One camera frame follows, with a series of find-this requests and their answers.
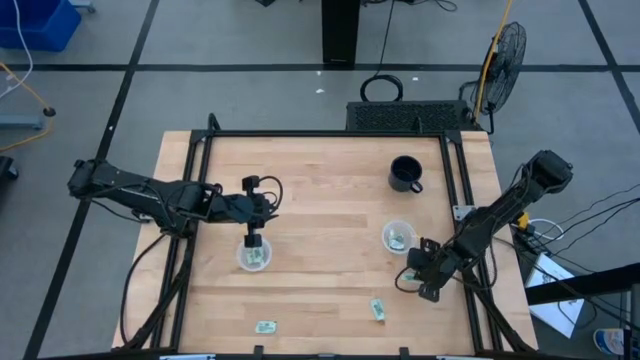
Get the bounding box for black metal beam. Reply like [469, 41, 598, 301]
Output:
[524, 262, 640, 307]

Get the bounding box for black cables by post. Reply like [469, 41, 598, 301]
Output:
[361, 0, 459, 14]

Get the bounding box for black floor fan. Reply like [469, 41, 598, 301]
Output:
[458, 21, 528, 135]

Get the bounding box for white cable loop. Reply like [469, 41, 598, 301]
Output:
[527, 217, 566, 243]

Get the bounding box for grey stand base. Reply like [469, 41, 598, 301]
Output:
[0, 114, 45, 131]

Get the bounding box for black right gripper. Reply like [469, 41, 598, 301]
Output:
[406, 236, 455, 304]

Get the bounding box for white blue shoe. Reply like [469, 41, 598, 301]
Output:
[592, 327, 627, 358]

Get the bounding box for clear plastic cup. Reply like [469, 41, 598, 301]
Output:
[381, 219, 420, 256]
[235, 235, 274, 273]

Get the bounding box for black cable bundle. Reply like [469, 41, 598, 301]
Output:
[514, 183, 640, 261]

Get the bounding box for black upright post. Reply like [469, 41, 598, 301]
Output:
[321, 0, 362, 70]

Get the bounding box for black mug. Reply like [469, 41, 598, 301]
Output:
[388, 155, 425, 195]

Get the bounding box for yellow cable by fan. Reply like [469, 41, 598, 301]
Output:
[474, 0, 515, 119]

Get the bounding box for black aluminium table frame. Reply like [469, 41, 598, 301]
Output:
[117, 113, 539, 360]

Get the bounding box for coiled black cable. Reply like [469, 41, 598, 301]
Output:
[359, 73, 405, 104]

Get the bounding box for blue plastic bin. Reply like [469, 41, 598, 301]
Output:
[0, 0, 83, 53]

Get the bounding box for white cardboard box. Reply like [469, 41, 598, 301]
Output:
[524, 251, 587, 339]

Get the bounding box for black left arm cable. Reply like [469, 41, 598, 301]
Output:
[119, 231, 169, 346]

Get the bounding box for black object at floor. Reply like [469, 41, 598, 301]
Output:
[0, 155, 20, 195]

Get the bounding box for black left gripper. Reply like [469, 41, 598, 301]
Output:
[217, 174, 280, 249]

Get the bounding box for yellow floor cable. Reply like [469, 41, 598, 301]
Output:
[0, 60, 56, 154]

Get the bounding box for black perforated computer case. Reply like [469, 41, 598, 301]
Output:
[345, 99, 482, 133]

